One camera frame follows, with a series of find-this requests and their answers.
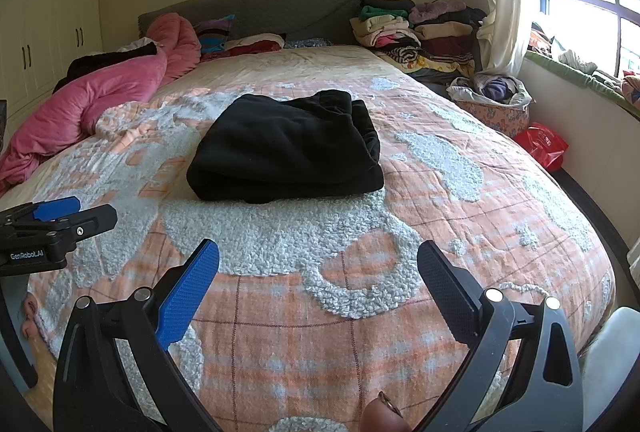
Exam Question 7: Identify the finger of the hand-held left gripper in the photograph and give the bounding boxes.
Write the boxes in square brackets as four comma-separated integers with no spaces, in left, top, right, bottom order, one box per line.
[47,204,119,249]
[0,195,82,229]

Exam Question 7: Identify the red plastic bag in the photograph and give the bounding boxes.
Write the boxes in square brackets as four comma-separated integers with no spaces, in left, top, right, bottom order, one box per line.
[514,122,570,173]

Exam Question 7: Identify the white cloth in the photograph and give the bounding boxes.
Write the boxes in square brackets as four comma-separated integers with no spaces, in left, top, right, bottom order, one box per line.
[117,37,157,53]

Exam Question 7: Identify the person's left hand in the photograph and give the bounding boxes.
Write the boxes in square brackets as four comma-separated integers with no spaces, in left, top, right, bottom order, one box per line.
[19,294,42,338]

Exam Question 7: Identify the white rounded object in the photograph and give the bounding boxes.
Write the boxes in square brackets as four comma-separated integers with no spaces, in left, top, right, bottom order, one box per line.
[580,307,640,432]

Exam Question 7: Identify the clothes on window seat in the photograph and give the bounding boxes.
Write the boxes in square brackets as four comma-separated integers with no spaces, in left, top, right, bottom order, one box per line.
[527,22,640,105]

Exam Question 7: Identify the green window seat cushion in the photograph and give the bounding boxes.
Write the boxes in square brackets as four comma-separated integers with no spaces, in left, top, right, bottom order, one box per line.
[525,49,640,118]

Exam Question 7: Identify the striped pillow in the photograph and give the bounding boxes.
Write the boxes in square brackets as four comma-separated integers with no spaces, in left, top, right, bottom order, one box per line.
[192,14,236,58]

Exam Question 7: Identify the cream wardrobe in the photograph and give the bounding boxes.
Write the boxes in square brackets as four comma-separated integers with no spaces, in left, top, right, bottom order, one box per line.
[0,0,103,113]

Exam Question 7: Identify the black sweater with orange print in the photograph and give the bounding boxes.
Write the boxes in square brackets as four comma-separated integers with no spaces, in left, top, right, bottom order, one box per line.
[186,89,385,204]

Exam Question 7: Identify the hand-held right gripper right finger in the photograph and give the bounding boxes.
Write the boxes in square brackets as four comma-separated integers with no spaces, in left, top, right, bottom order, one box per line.
[416,239,586,432]

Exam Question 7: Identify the pile of folded clothes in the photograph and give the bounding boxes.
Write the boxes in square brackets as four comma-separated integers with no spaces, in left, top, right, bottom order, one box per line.
[349,0,488,85]

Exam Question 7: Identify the dark bed frame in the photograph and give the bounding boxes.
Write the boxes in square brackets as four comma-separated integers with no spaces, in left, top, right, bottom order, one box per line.
[550,164,633,273]

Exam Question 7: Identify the black cloth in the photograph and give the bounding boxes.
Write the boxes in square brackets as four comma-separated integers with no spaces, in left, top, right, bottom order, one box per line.
[52,43,158,94]

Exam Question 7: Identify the floral laundry basket with clothes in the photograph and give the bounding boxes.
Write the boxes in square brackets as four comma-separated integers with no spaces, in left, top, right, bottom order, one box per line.
[446,74,532,138]

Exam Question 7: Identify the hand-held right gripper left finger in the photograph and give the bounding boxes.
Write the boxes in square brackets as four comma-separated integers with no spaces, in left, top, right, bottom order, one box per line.
[52,238,223,432]

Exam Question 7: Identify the person's right hand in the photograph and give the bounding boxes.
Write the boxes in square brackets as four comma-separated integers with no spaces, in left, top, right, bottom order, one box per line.
[361,391,411,432]

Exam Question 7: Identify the grey-green bed headboard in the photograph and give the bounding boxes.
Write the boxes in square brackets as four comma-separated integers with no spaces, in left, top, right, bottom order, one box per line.
[137,0,368,48]

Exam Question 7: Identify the pink duvet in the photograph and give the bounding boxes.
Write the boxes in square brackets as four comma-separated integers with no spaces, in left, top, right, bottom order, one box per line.
[0,12,202,195]

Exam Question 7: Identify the red and cream folded cloth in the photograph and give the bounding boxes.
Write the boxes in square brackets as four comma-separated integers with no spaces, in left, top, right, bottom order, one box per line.
[225,33,287,55]

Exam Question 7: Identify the peach checked fleecy blanket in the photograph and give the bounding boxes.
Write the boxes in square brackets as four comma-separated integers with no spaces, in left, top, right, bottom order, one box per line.
[0,43,616,432]

